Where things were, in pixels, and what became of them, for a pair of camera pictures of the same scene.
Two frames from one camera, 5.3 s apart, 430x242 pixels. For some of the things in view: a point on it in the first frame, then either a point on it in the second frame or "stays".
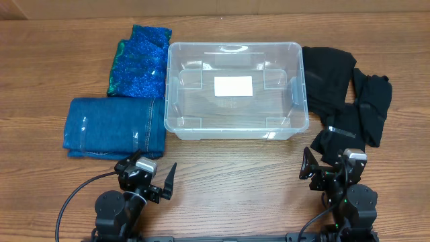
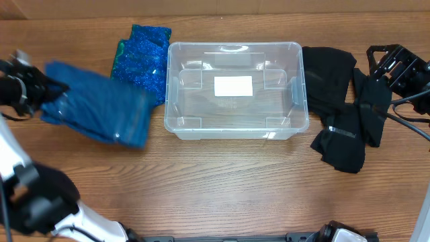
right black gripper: [326, 172] → [396, 70]
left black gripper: [157, 193] → [46, 89]
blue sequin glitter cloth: [139, 67] stays
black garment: [328, 71] stays
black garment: [359, 122] stays
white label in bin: [233, 86] stays
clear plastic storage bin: [235, 90] stays
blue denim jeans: [114, 128] → [108, 109]
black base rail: [289, 237] stays
